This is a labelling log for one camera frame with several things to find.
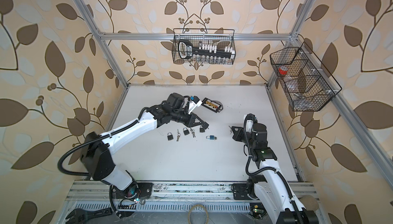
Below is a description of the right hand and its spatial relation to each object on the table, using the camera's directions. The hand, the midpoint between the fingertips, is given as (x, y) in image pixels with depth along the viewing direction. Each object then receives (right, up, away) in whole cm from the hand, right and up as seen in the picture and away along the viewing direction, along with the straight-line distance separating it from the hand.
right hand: (232, 129), depth 81 cm
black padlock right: (-17, -3, +15) cm, 23 cm away
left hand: (-16, +5, -7) cm, 18 cm away
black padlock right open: (-36, -7, +12) cm, 39 cm away
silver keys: (-22, -5, +14) cm, 27 cm away
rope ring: (-18, -35, -9) cm, 40 cm away
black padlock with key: (-27, -4, +15) cm, 31 cm away
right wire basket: (+36, +24, -6) cm, 44 cm away
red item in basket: (+30, +33, +5) cm, 45 cm away
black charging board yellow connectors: (-8, +12, +24) cm, 28 cm away
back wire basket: (-19, +39, +7) cm, 44 cm away
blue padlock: (-11, -7, +11) cm, 17 cm away
